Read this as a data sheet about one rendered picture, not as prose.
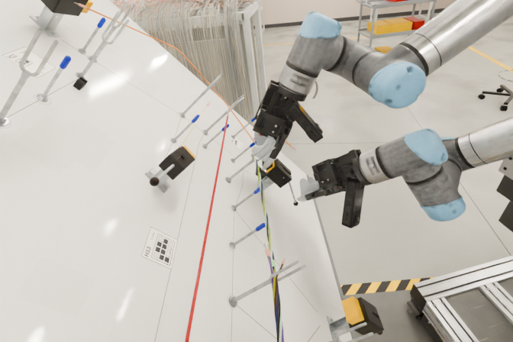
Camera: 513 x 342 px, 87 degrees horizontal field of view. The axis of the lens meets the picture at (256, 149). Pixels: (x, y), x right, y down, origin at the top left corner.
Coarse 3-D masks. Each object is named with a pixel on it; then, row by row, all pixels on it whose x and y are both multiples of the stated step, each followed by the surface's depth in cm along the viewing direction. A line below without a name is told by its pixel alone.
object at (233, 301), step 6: (294, 264) 38; (282, 270) 38; (294, 270) 39; (270, 276) 39; (282, 276) 40; (264, 282) 40; (270, 282) 40; (258, 288) 41; (246, 294) 42; (228, 300) 43; (234, 300) 43; (234, 306) 43
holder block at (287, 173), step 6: (276, 162) 70; (276, 168) 68; (282, 168) 70; (270, 174) 69; (276, 174) 69; (282, 174) 69; (288, 174) 70; (276, 180) 70; (282, 180) 70; (288, 180) 70
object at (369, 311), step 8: (360, 304) 55; (368, 304) 56; (368, 312) 54; (376, 312) 57; (328, 320) 59; (336, 320) 58; (344, 320) 58; (368, 320) 52; (376, 320) 55; (336, 328) 59; (344, 328) 57; (360, 328) 54; (368, 328) 54; (376, 328) 54; (336, 336) 58
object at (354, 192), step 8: (352, 184) 62; (360, 184) 62; (352, 192) 62; (360, 192) 63; (344, 200) 63; (352, 200) 62; (360, 200) 64; (344, 208) 63; (352, 208) 62; (360, 208) 65; (344, 216) 64; (352, 216) 62; (344, 224) 64; (352, 224) 63
